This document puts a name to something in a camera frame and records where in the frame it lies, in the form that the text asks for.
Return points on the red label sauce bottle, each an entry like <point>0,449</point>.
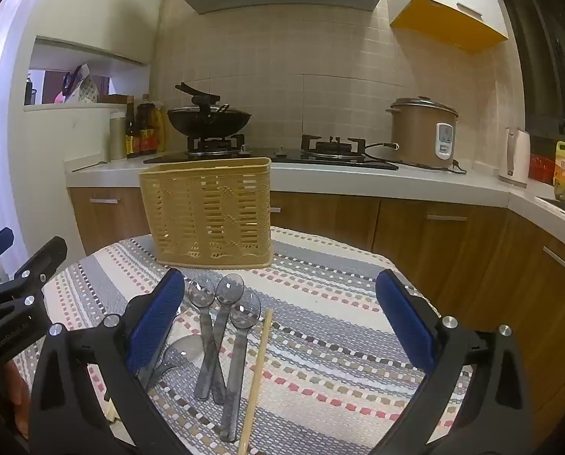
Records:
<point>147,132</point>

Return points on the yellow condiment bottle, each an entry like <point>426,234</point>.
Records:
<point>161,128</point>

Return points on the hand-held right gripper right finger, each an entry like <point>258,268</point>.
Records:
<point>405,324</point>

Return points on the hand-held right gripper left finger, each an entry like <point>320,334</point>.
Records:
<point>154,324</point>

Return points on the dark thermos flask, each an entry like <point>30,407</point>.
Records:
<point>30,91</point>

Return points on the white electric kettle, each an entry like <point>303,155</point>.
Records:
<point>514,156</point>

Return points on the brown wooden box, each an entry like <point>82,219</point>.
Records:
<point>115,99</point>

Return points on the white and yellow wall cabinet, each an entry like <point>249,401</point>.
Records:
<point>445,7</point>

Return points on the dark window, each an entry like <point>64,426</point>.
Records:
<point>543,47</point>

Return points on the steel sink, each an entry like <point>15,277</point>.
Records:
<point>564,206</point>

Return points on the black gas stove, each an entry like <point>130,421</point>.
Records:
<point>282,156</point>

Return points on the brown rice cooker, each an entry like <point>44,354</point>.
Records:
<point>417,132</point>

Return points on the wooden cabinet door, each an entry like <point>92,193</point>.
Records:
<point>524,313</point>
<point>107,220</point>
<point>325,220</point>
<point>434,246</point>

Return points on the black wok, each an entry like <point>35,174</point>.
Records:
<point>211,124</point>

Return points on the patterned white bag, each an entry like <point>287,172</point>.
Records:
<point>81,86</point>

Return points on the white canister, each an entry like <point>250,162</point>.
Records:
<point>117,137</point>

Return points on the glass wok lid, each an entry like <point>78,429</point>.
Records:
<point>209,104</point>

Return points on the person's left hand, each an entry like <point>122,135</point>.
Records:
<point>16,398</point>

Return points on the yellow plastic utensil basket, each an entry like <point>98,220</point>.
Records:
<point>206,208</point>

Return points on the red plastic basket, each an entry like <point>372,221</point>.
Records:
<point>542,167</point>

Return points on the transparent grey plastic spoon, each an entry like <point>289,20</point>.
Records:
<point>201,293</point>
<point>185,350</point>
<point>229,289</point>
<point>244,312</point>

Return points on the dark soy sauce bottle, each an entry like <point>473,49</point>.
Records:
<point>131,132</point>

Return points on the thin metal utensil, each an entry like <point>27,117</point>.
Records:
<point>88,166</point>

